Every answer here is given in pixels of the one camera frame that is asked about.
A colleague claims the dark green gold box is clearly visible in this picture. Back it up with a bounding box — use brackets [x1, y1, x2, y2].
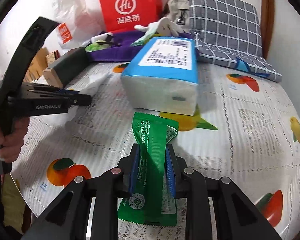
[43, 47, 89, 88]

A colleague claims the white cloth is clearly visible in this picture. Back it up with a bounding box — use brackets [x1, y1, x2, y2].
[134, 17, 185, 37]

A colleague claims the wooden furniture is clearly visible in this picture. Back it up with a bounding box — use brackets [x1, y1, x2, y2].
[24, 47, 60, 82]

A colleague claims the left hand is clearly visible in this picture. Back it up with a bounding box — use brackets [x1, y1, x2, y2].
[0, 117, 30, 163]

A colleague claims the red paper bag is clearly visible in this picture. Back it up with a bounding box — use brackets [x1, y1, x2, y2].
[100, 0, 162, 33]

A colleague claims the green printed tissue pack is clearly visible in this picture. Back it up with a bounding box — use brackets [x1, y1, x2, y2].
[85, 42, 109, 52]

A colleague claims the grey checked pillow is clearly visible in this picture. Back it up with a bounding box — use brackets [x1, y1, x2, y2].
[189, 0, 282, 82]

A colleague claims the white Miniso plastic bag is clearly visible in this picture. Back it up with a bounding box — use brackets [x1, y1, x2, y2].
[52, 0, 102, 53]

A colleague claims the blue tissue pack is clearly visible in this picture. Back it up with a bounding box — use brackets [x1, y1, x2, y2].
[121, 37, 198, 116]

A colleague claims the purple towel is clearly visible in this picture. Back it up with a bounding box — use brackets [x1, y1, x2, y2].
[86, 31, 196, 62]

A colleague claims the grey canvas bag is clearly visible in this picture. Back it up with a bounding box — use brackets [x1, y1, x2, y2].
[162, 0, 190, 31]

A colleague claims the fruit print bed sheet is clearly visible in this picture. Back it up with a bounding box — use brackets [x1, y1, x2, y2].
[12, 63, 300, 239]

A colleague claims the yellow mesh pouch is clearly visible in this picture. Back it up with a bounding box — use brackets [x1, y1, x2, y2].
[96, 34, 122, 47]

